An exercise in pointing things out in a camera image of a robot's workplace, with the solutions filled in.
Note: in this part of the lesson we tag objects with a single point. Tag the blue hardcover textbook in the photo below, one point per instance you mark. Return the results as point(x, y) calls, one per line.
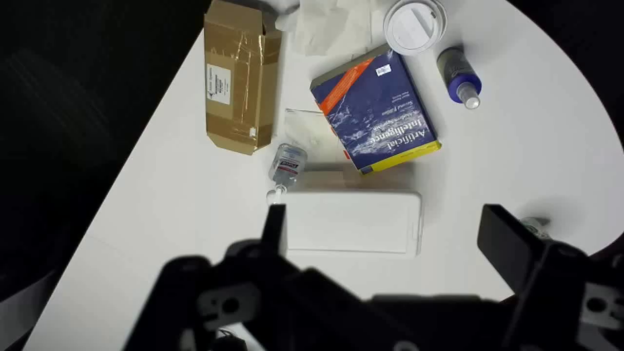
point(377, 110)

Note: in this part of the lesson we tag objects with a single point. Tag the brown cardboard box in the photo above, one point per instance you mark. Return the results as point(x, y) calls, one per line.
point(237, 78)

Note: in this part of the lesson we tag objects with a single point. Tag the paper coffee cup white lid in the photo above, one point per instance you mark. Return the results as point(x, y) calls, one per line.
point(412, 26)

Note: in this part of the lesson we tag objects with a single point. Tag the white plastic lidded container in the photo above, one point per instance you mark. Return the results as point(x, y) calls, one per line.
point(352, 225)

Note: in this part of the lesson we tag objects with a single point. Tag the white paper napkins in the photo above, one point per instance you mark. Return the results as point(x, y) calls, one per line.
point(332, 26)

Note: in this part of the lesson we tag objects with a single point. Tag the small clear sanitizer bottle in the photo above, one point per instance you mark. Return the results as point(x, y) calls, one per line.
point(288, 162)

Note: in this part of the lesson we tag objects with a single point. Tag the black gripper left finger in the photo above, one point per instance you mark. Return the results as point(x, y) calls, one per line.
point(274, 227)

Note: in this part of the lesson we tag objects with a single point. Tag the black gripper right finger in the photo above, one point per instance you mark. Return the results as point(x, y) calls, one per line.
point(510, 250)

